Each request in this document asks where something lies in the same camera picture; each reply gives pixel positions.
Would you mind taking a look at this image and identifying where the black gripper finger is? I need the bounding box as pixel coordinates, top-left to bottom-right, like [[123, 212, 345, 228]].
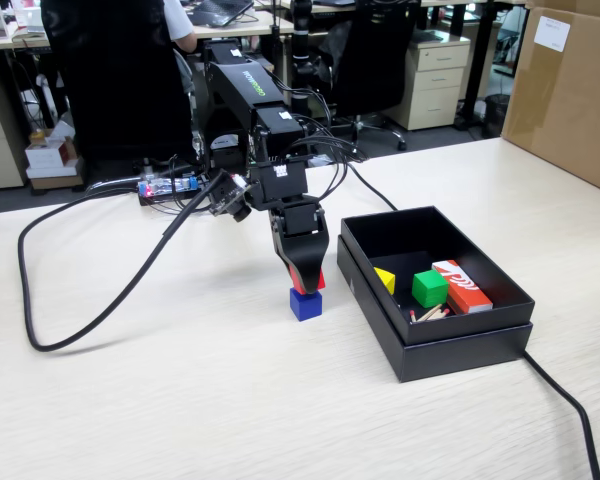
[[271, 206, 328, 296]]

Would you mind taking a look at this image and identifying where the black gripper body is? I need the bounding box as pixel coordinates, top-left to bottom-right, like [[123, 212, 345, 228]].
[[247, 157, 324, 238]]

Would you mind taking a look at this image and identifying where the red cube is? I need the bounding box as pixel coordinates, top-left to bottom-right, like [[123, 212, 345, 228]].
[[288, 264, 327, 294]]

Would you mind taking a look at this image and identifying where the blue cube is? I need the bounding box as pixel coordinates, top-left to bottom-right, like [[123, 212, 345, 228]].
[[289, 287, 324, 322]]

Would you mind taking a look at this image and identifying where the green cube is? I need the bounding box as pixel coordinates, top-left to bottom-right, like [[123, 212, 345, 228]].
[[411, 269, 450, 309]]

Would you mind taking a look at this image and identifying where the yellow wooden block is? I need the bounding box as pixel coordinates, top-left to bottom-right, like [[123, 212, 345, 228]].
[[373, 266, 397, 296]]

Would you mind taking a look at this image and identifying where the black cardboard box tray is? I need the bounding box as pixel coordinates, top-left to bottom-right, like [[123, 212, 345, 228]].
[[340, 204, 537, 346]]

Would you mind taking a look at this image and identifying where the robot controller board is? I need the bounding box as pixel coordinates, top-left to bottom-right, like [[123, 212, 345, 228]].
[[137, 173, 211, 207]]

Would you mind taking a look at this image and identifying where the black jointed pole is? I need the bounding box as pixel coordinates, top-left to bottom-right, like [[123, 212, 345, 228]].
[[288, 0, 315, 119]]

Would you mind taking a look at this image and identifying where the black office chair star base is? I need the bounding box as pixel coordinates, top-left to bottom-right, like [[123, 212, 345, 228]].
[[309, 0, 422, 159]]

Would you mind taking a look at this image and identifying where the orange and white matchbox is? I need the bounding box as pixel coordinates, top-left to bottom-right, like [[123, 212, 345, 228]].
[[431, 259, 495, 315]]

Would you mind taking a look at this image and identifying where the beige drawer cabinet with lock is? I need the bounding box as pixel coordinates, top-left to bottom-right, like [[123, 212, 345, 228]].
[[387, 37, 472, 132]]

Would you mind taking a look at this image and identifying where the black laptop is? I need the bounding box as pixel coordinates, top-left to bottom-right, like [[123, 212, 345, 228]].
[[186, 0, 256, 28]]

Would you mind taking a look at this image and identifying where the black open box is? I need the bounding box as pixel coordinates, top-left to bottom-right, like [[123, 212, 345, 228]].
[[335, 234, 534, 384]]

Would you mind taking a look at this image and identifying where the person in white shirt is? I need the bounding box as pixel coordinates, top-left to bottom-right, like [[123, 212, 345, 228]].
[[162, 0, 199, 96]]

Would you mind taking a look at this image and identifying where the black high-back office chair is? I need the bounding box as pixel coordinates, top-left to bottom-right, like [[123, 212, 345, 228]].
[[39, 0, 196, 191]]

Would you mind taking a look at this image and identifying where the flat brown carton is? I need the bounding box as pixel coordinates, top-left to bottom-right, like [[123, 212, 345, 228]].
[[29, 172, 85, 192]]

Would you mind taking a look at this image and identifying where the black trash bin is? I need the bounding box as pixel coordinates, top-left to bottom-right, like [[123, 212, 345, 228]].
[[482, 93, 511, 140]]

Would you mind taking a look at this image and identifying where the white carton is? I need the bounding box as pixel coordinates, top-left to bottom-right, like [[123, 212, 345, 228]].
[[24, 135, 81, 179]]

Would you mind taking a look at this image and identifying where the black desk leg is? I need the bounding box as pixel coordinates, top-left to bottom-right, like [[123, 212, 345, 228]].
[[462, 2, 497, 132]]

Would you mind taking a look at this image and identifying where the large brown cardboard box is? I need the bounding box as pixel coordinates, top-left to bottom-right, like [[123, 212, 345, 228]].
[[499, 0, 600, 199]]

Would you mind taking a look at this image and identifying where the beige office desk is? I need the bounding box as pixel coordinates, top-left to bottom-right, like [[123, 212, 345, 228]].
[[0, 7, 296, 51]]

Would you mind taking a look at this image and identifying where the white shipping label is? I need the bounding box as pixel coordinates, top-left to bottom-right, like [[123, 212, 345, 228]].
[[533, 15, 571, 53]]

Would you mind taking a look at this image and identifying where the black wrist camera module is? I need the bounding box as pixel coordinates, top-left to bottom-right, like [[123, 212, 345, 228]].
[[208, 169, 254, 224]]

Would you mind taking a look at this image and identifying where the thick black camera cable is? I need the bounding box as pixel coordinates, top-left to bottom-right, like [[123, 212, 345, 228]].
[[17, 169, 231, 352]]

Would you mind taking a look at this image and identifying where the black power cable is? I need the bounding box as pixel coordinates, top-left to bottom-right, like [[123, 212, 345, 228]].
[[339, 159, 600, 480]]

